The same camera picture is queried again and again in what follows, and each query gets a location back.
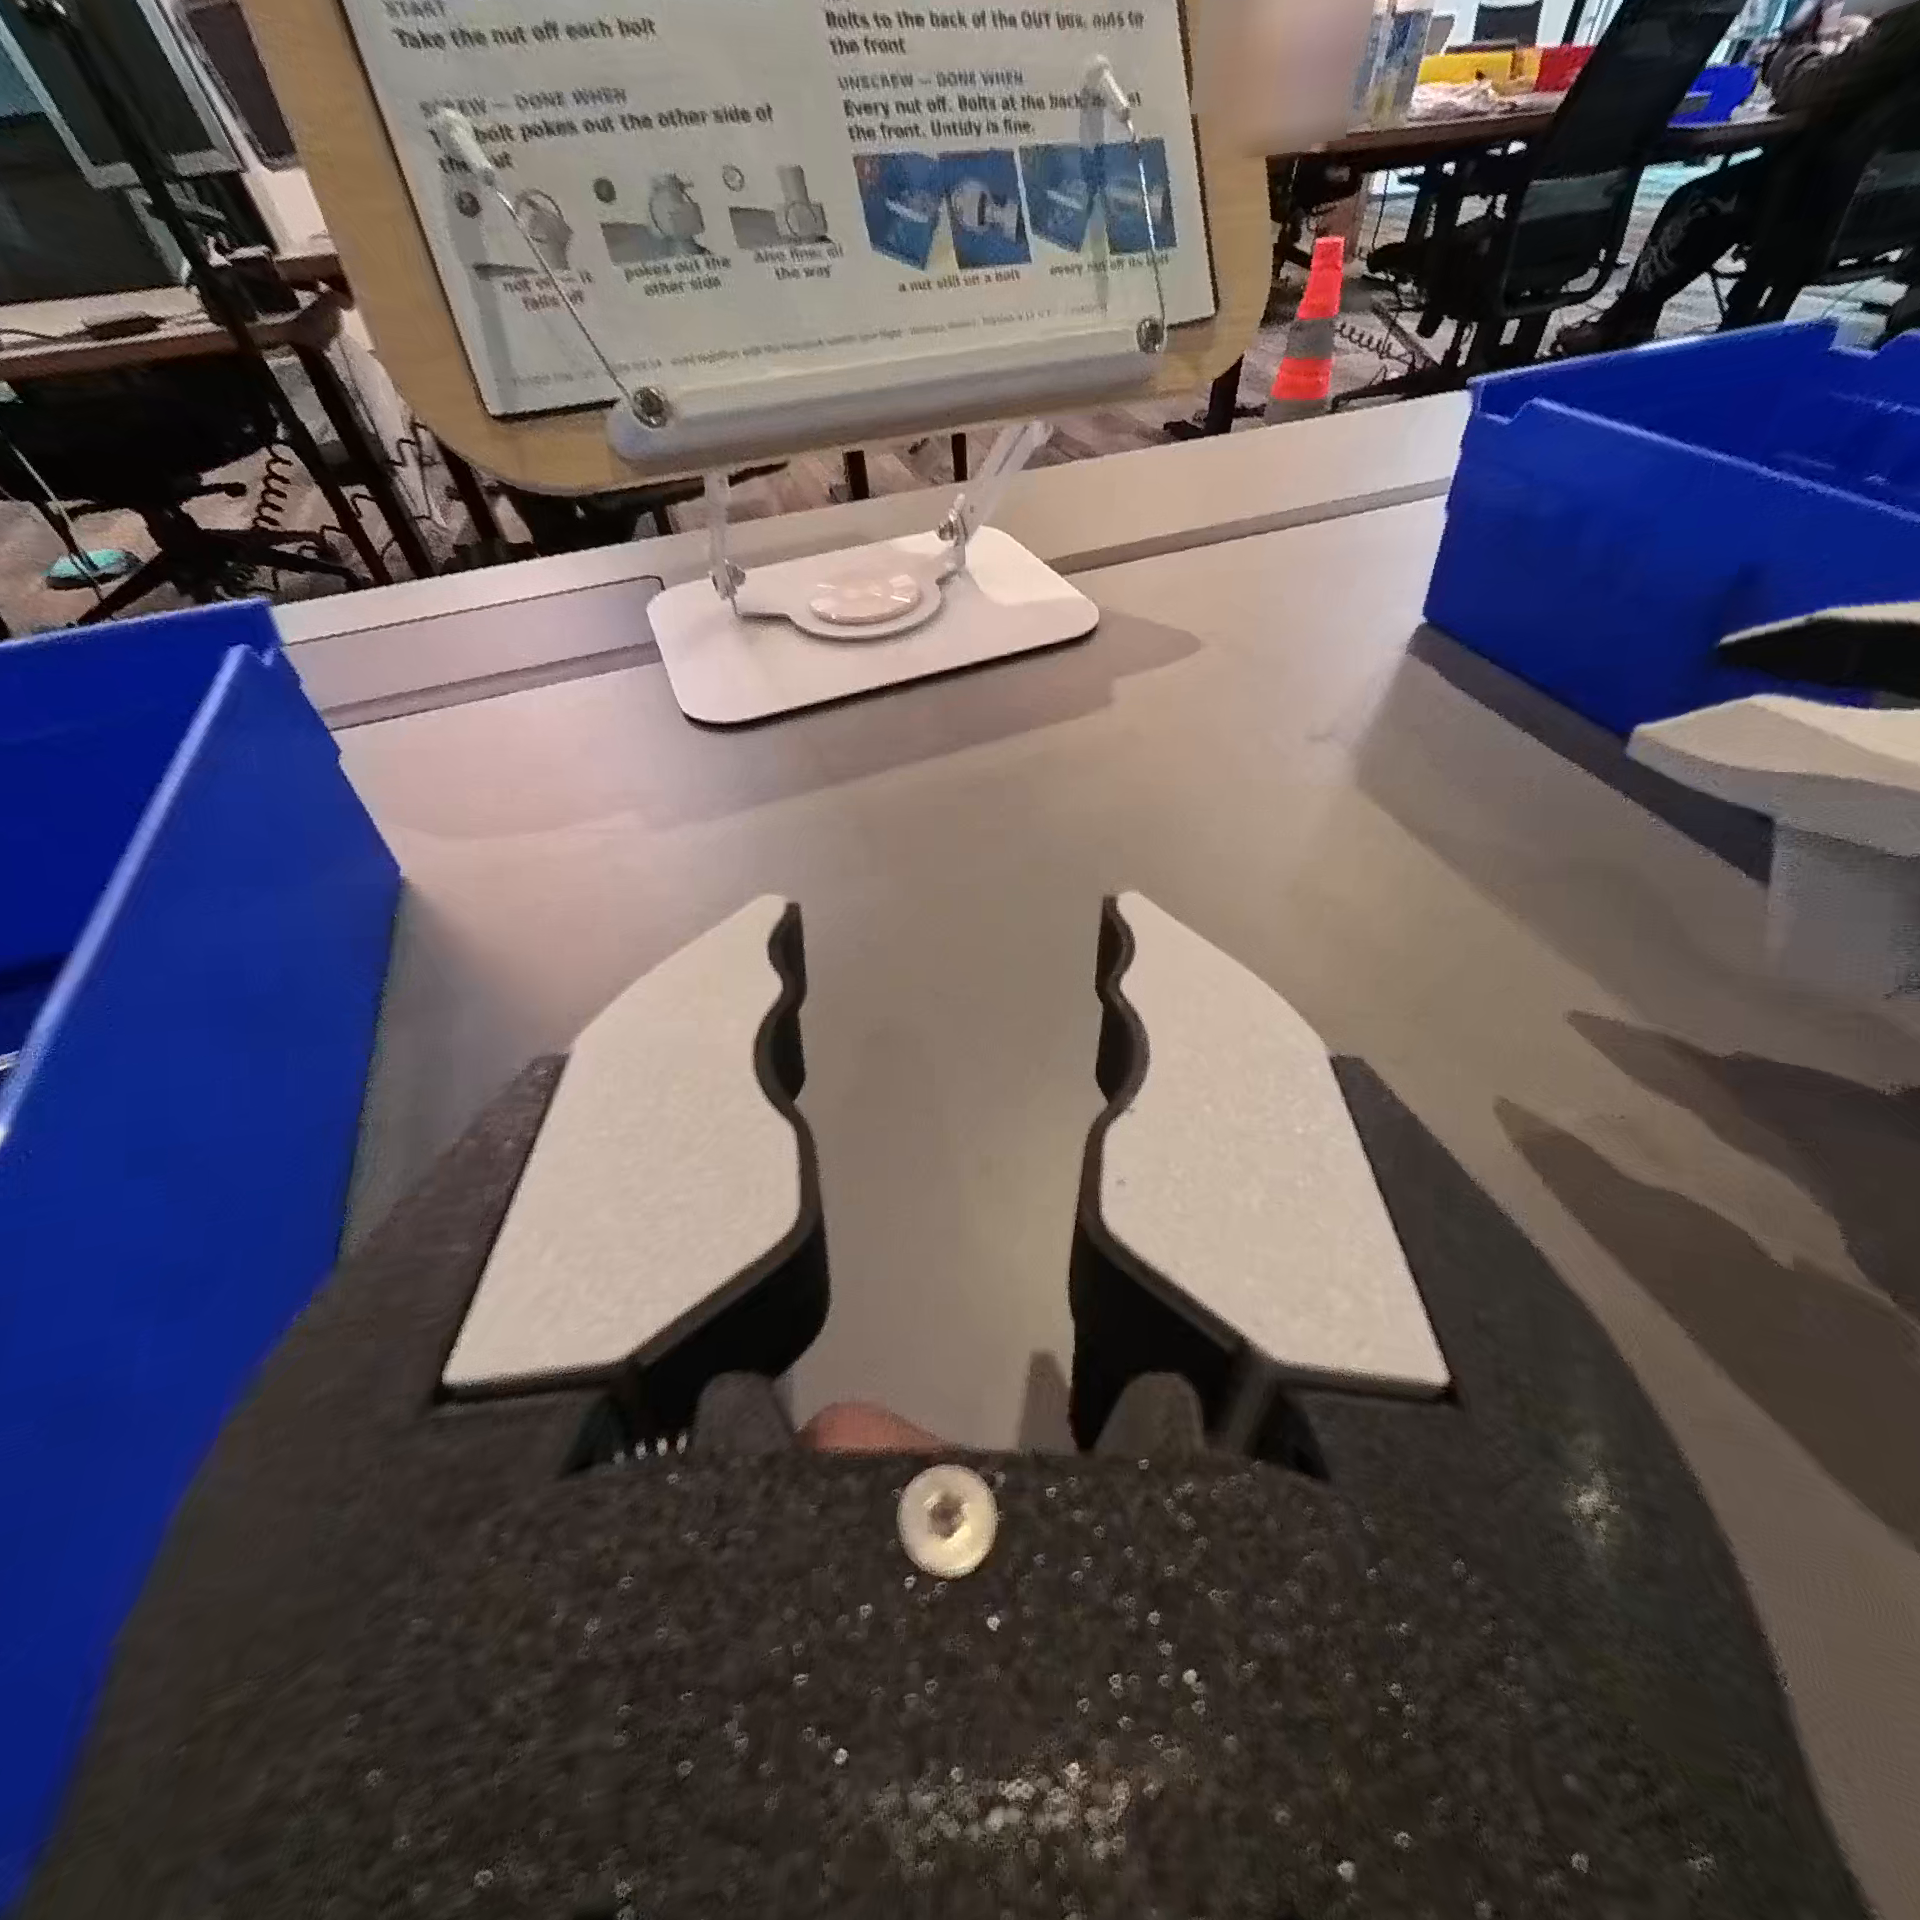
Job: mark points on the printed instruction sheet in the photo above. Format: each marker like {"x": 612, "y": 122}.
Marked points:
{"x": 826, "y": 150}

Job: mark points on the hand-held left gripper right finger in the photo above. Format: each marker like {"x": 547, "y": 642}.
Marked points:
{"x": 1260, "y": 1184}

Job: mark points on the black office chair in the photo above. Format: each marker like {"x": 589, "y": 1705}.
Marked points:
{"x": 1560, "y": 197}

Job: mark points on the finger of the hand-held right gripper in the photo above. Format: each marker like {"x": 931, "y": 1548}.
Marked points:
{"x": 1883, "y": 612}
{"x": 1800, "y": 765}

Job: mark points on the orange traffic cone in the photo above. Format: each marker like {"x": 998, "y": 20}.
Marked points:
{"x": 1306, "y": 339}

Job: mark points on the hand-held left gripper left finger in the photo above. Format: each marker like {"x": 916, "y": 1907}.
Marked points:
{"x": 647, "y": 1184}

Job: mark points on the yellow plastic bin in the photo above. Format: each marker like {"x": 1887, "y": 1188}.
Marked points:
{"x": 1462, "y": 65}

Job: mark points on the long wooden office desk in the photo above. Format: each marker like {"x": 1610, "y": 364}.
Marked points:
{"x": 1500, "y": 134}

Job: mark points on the instruction sheet on stand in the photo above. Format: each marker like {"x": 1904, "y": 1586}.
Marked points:
{"x": 310, "y": 180}

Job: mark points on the blue plastic bin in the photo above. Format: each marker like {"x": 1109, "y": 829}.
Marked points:
{"x": 1620, "y": 525}
{"x": 150, "y": 1126}

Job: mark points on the red plastic bin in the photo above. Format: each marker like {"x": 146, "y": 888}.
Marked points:
{"x": 1553, "y": 62}

